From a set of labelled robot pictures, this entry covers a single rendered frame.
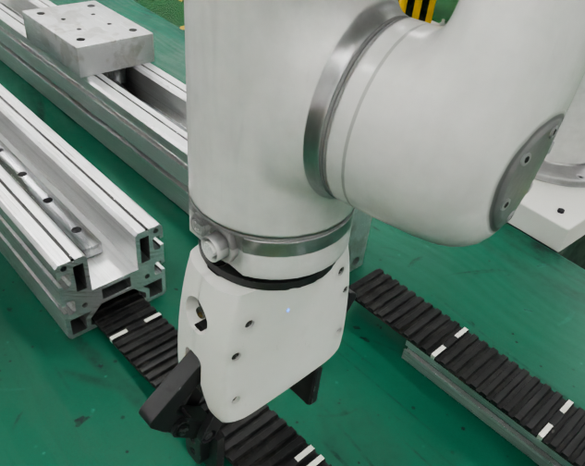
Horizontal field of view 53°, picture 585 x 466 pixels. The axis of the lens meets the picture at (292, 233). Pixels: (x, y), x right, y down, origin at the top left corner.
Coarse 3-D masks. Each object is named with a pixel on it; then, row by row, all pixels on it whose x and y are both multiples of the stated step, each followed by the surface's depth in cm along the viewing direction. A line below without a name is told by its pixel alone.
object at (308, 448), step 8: (304, 448) 42; (312, 448) 42; (296, 456) 41; (304, 456) 41; (312, 456) 42; (320, 456) 41; (288, 464) 41; (296, 464) 41; (304, 464) 41; (312, 464) 41; (320, 464) 41
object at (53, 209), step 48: (0, 96) 70; (0, 144) 66; (48, 144) 62; (0, 192) 54; (48, 192) 60; (96, 192) 56; (0, 240) 58; (48, 240) 50; (96, 240) 54; (144, 240) 53; (48, 288) 51; (96, 288) 51; (144, 288) 55
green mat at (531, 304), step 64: (64, 0) 125; (128, 0) 129; (0, 64) 97; (64, 128) 82; (128, 192) 71; (0, 256) 60; (384, 256) 65; (448, 256) 66; (512, 256) 67; (0, 320) 53; (512, 320) 59; (576, 320) 60; (0, 384) 48; (64, 384) 48; (128, 384) 49; (320, 384) 51; (384, 384) 51; (576, 384) 53; (0, 448) 44; (64, 448) 44; (128, 448) 44; (320, 448) 46; (384, 448) 46; (448, 448) 47; (512, 448) 47
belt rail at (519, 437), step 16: (416, 352) 52; (416, 368) 53; (432, 368) 52; (448, 384) 50; (464, 384) 49; (464, 400) 50; (480, 400) 48; (480, 416) 49; (496, 416) 48; (496, 432) 48; (512, 432) 47; (528, 432) 46; (528, 448) 46; (544, 448) 45; (544, 464) 46; (560, 464) 45
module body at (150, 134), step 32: (0, 0) 108; (32, 0) 98; (0, 32) 93; (32, 64) 87; (64, 96) 83; (96, 96) 75; (128, 96) 72; (160, 96) 77; (96, 128) 78; (128, 128) 71; (160, 128) 67; (128, 160) 75; (160, 160) 68
